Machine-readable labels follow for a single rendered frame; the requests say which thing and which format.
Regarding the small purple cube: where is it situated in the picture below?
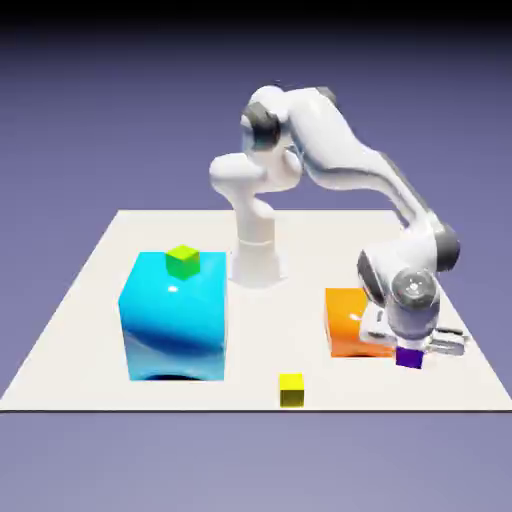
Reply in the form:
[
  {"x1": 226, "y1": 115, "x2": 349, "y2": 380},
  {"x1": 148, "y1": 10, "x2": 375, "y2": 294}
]
[{"x1": 394, "y1": 346, "x2": 425, "y2": 370}]

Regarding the small green cube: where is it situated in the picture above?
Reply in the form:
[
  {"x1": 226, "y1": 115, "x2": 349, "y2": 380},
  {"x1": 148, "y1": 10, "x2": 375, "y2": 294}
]
[{"x1": 164, "y1": 244, "x2": 201, "y2": 281}]

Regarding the large orange box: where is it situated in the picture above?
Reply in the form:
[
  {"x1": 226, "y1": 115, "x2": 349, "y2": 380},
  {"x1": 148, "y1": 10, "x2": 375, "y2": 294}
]
[{"x1": 324, "y1": 286, "x2": 397, "y2": 359}]

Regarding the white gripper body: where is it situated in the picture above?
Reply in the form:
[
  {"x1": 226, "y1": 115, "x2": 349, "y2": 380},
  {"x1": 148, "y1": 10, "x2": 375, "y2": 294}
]
[{"x1": 358, "y1": 304, "x2": 471, "y2": 357}]

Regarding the large blue box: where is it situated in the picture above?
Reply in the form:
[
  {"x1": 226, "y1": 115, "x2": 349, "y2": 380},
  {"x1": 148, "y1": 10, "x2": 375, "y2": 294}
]
[{"x1": 118, "y1": 250, "x2": 229, "y2": 382}]

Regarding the small yellow cube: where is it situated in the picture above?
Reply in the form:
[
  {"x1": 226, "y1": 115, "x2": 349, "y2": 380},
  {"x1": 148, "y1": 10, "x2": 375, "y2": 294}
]
[{"x1": 278, "y1": 372, "x2": 306, "y2": 409}]

